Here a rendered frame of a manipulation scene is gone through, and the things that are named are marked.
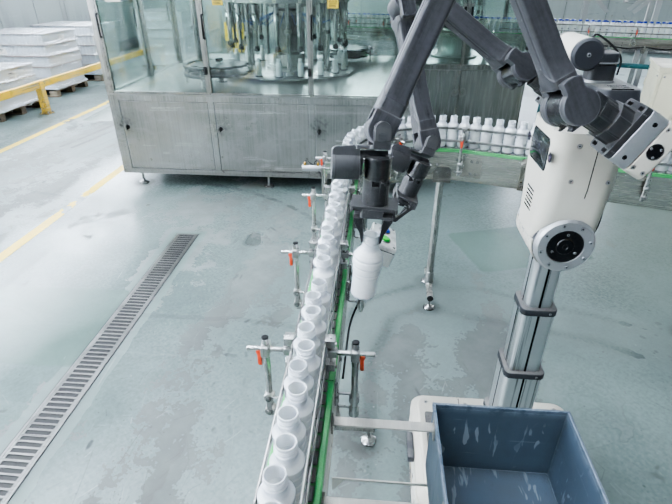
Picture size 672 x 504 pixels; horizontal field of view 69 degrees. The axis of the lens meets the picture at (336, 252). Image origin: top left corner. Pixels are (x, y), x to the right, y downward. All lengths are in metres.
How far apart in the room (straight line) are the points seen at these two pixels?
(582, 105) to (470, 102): 5.40
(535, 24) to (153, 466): 2.11
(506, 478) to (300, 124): 3.69
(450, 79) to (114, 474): 5.42
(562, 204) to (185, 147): 3.99
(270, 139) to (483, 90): 2.95
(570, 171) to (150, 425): 2.05
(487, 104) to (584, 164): 5.23
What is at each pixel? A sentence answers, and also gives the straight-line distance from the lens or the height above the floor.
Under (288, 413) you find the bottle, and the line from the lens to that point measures 0.91.
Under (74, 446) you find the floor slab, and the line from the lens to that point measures 2.60.
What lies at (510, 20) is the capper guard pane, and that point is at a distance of 6.46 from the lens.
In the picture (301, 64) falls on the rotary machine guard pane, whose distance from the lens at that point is 4.47.
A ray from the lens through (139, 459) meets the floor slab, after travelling 2.44.
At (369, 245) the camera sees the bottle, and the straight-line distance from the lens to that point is 1.09.
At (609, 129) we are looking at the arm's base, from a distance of 1.17.
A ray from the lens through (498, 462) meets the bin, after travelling 1.39.
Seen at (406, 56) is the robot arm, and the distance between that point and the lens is 1.03.
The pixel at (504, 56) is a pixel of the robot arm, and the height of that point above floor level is 1.63.
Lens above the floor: 1.82
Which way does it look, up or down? 29 degrees down
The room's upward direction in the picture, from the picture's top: straight up
